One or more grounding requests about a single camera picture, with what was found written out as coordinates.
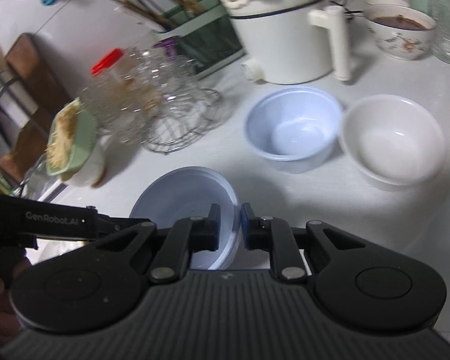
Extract green plastic colander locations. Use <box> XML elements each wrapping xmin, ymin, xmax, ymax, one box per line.
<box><xmin>46</xmin><ymin>97</ymin><xmax>98</xmax><ymax>176</ymax></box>

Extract white ceramic bowl under colander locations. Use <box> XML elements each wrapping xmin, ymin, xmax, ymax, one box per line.
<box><xmin>60</xmin><ymin>142</ymin><xmax>106</xmax><ymax>187</ymax></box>

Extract wire cup holder rack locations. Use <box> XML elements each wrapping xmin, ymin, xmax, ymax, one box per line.
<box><xmin>141</xmin><ymin>87</ymin><xmax>232</xmax><ymax>155</ymax></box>

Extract red lid plastic jar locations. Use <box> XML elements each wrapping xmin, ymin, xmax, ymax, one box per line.
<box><xmin>82</xmin><ymin>48</ymin><xmax>131</xmax><ymax>125</ymax></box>

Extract floral bowl with food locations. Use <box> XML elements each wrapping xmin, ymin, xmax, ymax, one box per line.
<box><xmin>363</xmin><ymin>4</ymin><xmax>437</xmax><ymax>60</ymax></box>

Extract green chopstick holder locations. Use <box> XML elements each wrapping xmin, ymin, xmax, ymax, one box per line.
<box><xmin>152</xmin><ymin>0</ymin><xmax>245</xmax><ymax>79</ymax></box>

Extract light blue plastic bowl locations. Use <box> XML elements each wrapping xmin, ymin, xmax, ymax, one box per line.
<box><xmin>244</xmin><ymin>86</ymin><xmax>343</xmax><ymax>174</ymax></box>

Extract dried noodle bundle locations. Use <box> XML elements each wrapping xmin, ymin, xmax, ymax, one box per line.
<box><xmin>47</xmin><ymin>101</ymin><xmax>80</xmax><ymax>171</ymax></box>

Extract white plastic bowl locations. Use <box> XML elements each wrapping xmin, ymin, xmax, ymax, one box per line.
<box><xmin>339</xmin><ymin>94</ymin><xmax>446</xmax><ymax>191</ymax></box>

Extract white electric cooking pot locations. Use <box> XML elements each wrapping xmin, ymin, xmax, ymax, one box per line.
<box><xmin>220</xmin><ymin>0</ymin><xmax>352</xmax><ymax>85</ymax></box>

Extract person's left hand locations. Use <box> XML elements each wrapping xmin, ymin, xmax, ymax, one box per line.
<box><xmin>0</xmin><ymin>256</ymin><xmax>33</xmax><ymax>346</ymax></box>

